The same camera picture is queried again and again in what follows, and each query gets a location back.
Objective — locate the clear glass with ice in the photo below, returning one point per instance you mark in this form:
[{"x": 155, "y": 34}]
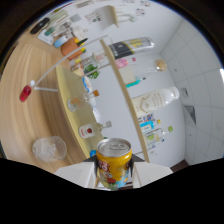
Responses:
[{"x": 49, "y": 149}]

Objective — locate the large glass jar cork lid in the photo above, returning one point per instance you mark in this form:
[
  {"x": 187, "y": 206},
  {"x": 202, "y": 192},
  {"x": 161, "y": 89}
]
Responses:
[{"x": 143, "y": 71}]

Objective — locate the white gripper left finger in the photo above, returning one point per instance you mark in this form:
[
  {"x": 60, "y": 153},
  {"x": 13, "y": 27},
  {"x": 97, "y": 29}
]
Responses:
[{"x": 78, "y": 173}]

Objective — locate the white wooden two-tier shelf rack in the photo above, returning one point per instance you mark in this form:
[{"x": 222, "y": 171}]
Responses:
[{"x": 118, "y": 83}]

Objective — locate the pink drink bottle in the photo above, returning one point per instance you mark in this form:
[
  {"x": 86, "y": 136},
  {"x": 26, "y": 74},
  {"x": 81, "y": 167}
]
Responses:
[{"x": 122, "y": 62}]

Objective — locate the teal drink bottle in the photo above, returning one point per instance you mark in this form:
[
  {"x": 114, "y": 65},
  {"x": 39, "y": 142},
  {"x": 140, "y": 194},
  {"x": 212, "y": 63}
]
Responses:
[{"x": 133, "y": 82}]

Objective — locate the blue and white cup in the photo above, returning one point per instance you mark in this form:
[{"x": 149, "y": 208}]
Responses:
[{"x": 60, "y": 41}]

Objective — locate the green potted plant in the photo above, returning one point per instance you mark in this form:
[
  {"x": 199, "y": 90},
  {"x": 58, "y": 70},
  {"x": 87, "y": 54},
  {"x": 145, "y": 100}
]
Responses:
[{"x": 91, "y": 71}]

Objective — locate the large white bottle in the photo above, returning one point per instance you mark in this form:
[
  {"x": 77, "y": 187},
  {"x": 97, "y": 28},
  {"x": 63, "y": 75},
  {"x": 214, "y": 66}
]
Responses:
[{"x": 153, "y": 100}]

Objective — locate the clear bottle with red label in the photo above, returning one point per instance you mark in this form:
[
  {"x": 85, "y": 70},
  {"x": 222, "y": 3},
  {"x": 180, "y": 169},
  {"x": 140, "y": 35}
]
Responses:
[{"x": 88, "y": 130}]

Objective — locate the orange storage basket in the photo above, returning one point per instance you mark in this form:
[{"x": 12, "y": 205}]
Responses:
[{"x": 70, "y": 48}]

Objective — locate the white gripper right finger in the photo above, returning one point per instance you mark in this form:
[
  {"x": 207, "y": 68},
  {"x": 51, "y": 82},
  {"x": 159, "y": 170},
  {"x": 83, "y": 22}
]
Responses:
[{"x": 150, "y": 171}]

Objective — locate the small clear plastic bottle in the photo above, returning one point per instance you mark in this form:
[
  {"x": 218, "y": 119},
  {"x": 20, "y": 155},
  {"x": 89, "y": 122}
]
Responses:
[{"x": 155, "y": 144}]

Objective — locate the light blue drink bottle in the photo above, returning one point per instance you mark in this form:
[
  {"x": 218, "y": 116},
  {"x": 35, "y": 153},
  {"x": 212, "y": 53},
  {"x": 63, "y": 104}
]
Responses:
[{"x": 148, "y": 124}]

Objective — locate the white tray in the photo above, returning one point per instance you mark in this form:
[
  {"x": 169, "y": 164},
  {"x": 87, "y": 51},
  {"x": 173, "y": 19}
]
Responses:
[{"x": 45, "y": 36}]

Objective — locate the black handbag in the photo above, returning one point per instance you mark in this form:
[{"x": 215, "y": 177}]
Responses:
[{"x": 39, "y": 26}]

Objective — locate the small red liquid bottle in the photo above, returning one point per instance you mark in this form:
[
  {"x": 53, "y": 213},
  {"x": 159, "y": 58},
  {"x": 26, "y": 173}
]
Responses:
[{"x": 25, "y": 93}]

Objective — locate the wooden wall shelf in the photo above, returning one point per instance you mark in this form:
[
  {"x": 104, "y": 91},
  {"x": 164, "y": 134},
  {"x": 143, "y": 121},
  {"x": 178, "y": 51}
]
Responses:
[{"x": 111, "y": 15}]

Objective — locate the red and white can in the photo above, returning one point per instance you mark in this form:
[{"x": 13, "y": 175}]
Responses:
[{"x": 146, "y": 117}]

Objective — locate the yellow drink can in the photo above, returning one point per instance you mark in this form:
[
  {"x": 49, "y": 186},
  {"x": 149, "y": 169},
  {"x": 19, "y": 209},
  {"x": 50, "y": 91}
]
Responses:
[{"x": 114, "y": 166}]

